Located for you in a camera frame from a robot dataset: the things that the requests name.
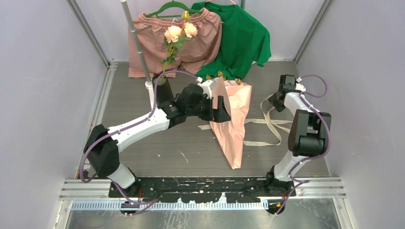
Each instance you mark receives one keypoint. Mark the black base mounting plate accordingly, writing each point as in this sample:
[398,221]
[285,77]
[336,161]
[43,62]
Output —
[204,189]

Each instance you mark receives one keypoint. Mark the peach rose stem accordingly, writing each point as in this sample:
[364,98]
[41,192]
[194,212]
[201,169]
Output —
[175,37]

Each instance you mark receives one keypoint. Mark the cream printed ribbon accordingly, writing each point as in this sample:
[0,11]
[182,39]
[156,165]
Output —
[272,123]

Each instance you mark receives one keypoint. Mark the pink shorts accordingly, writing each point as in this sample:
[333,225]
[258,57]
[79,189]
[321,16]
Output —
[196,52]

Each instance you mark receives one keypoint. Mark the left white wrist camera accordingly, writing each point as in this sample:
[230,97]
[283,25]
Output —
[208,87]

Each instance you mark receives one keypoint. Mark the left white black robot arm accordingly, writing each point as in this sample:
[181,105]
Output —
[105,143]

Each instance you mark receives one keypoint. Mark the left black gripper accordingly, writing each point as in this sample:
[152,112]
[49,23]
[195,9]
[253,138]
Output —
[219,115]

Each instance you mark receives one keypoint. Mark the pink clothes hanger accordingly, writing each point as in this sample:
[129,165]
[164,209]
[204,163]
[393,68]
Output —
[223,2]

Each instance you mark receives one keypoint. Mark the silver clothes rack pole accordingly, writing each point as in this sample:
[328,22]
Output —
[132,29]

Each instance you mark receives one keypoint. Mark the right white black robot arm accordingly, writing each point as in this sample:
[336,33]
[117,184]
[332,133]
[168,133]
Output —
[309,135]

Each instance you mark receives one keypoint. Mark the pink paper bouquet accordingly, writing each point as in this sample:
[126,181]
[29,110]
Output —
[227,88]

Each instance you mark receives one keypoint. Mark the green clothes hanger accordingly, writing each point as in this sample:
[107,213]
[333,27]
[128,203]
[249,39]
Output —
[172,9]

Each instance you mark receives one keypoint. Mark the black conical vase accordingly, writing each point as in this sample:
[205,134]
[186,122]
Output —
[163,90]

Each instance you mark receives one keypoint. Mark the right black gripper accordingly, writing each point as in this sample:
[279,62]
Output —
[272,100]

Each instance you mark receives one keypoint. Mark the green t-shirt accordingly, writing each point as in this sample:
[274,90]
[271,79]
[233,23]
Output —
[244,41]

